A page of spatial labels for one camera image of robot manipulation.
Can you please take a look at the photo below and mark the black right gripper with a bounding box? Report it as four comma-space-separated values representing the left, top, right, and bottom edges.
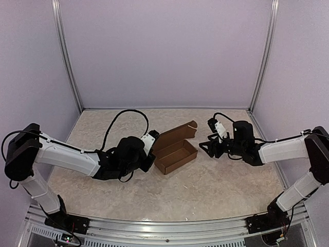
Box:
199, 133, 245, 158

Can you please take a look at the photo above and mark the brown cardboard box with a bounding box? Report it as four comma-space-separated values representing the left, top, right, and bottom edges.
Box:
153, 121, 198, 175

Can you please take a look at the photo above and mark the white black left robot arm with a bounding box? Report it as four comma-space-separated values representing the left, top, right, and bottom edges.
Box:
1, 123, 159, 229

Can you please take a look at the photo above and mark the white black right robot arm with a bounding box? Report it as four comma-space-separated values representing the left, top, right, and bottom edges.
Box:
199, 118, 328, 228

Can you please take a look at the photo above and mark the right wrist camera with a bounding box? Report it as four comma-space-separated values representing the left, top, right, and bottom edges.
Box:
207, 117, 228, 143

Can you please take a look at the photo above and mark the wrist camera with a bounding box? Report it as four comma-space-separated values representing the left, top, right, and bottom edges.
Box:
207, 117, 228, 143
141, 130, 160, 155

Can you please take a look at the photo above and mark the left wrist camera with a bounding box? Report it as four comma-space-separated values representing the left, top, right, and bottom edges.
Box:
141, 130, 160, 155

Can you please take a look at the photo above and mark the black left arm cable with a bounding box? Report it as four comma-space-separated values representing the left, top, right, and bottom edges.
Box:
1, 109, 150, 190

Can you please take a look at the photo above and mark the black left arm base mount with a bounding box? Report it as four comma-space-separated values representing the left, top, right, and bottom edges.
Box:
45, 214, 90, 235

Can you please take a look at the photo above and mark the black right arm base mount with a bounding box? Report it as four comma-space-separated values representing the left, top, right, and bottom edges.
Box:
245, 212, 290, 234

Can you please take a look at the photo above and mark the aluminium front frame rail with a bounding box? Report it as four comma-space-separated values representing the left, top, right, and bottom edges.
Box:
14, 204, 319, 246

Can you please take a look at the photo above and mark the right aluminium corner post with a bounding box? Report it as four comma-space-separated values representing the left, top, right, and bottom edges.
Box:
248, 0, 280, 114

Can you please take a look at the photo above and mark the aluminium corner post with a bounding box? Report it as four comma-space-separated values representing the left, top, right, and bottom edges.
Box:
248, 0, 280, 114
51, 0, 84, 114

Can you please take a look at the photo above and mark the left aluminium corner post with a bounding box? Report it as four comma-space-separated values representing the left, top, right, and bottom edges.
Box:
51, 0, 84, 114

